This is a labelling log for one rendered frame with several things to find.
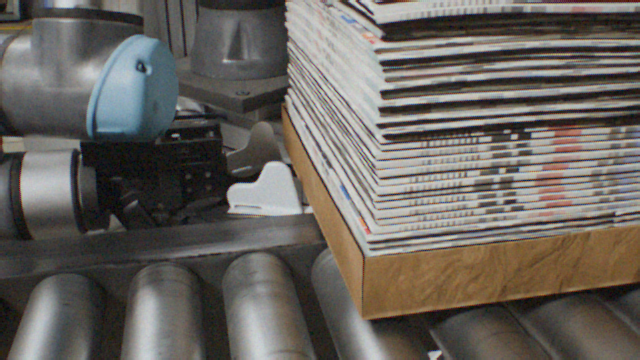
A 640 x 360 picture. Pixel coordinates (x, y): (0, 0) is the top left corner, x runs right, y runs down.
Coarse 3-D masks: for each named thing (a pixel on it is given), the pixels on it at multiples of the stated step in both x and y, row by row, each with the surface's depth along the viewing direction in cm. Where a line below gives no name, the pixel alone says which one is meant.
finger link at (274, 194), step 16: (272, 176) 49; (288, 176) 49; (240, 192) 50; (256, 192) 50; (272, 192) 50; (288, 192) 49; (240, 208) 51; (256, 208) 51; (272, 208) 50; (288, 208) 50; (304, 208) 51
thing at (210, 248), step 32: (192, 224) 47; (224, 224) 47; (256, 224) 47; (288, 224) 47; (0, 256) 43; (32, 256) 43; (64, 256) 43; (96, 256) 43; (128, 256) 43; (160, 256) 43; (192, 256) 43; (224, 256) 43; (288, 256) 44; (0, 288) 41; (32, 288) 41; (128, 288) 43; (224, 320) 45; (320, 320) 47; (416, 320) 49; (0, 352) 42; (224, 352) 47; (320, 352) 49
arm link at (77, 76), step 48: (48, 0) 40; (96, 0) 40; (0, 48) 42; (48, 48) 40; (96, 48) 40; (144, 48) 41; (0, 96) 41; (48, 96) 41; (96, 96) 40; (144, 96) 40
